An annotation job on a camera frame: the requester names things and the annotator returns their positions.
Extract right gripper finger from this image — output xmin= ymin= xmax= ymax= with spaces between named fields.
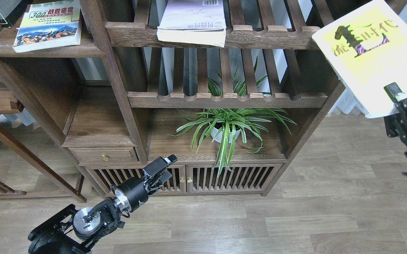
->
xmin=384 ymin=82 xmax=407 ymax=104

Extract green spider plant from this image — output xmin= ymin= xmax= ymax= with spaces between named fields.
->
xmin=170 ymin=56 xmax=297 ymax=177

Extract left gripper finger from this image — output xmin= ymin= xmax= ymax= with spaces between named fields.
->
xmin=142 ymin=154 xmax=178 ymax=177
xmin=152 ymin=171 xmax=172 ymax=191

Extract white plant pot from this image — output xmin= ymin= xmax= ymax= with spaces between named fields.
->
xmin=210 ymin=127 xmax=241 ymax=144

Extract white lavender book stack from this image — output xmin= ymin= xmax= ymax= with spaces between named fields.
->
xmin=157 ymin=0 xmax=227 ymax=48

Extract colourful cover paperback book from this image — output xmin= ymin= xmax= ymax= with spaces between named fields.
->
xmin=13 ymin=0 xmax=81 ymax=53

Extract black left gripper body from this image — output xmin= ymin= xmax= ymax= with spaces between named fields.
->
xmin=111 ymin=177 xmax=157 ymax=212

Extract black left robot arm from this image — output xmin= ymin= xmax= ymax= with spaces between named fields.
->
xmin=28 ymin=155 xmax=177 ymax=254

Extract yellow green magazine stack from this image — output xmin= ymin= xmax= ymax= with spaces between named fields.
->
xmin=312 ymin=0 xmax=407 ymax=119

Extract dark wooden bookshelf cabinet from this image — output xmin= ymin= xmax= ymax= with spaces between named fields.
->
xmin=0 ymin=0 xmax=366 ymax=196

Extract brass drawer knob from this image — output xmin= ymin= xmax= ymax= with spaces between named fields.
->
xmin=101 ymin=154 xmax=109 ymax=161

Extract dark book top left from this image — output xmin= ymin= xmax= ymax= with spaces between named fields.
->
xmin=0 ymin=0 xmax=33 ymax=28

